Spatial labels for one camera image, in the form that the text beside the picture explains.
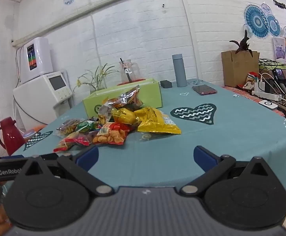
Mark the white water dispenser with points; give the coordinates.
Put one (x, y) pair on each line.
(42, 100)

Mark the black rectangular case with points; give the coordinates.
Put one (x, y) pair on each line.
(166, 84)

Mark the red plastic basket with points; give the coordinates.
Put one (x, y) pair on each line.
(133, 81)

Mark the large yellow snack bag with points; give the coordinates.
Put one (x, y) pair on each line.
(153, 120)

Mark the green cardboard box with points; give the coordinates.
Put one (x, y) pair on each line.
(144, 92)

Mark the silver foil snack bag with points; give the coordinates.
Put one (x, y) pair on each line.
(128, 100)

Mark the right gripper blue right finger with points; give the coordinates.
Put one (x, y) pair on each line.
(204, 158)

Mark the brown cardboard box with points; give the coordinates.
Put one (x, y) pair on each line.
(237, 66)

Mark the grey blue thermos bottle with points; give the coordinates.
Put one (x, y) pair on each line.
(179, 69)

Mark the dark purple potted plant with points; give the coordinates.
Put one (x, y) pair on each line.
(243, 45)

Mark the glass pitcher with straw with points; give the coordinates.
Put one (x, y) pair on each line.
(129, 70)

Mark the blue paper fan decoration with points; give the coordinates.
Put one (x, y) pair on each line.
(256, 19)

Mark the glass vase with yellow flowers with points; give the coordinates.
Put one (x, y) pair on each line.
(95, 80)

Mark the red thermos jug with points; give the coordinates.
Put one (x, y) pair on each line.
(11, 138)

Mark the white power strip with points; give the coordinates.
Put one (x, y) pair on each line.
(266, 96)

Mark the orange cracker snack bag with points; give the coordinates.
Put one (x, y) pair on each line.
(112, 133)

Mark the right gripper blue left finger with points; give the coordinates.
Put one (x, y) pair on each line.
(87, 158)

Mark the white water purifier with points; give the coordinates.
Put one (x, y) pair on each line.
(35, 59)

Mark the smartphone with red case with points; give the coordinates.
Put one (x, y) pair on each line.
(204, 89)

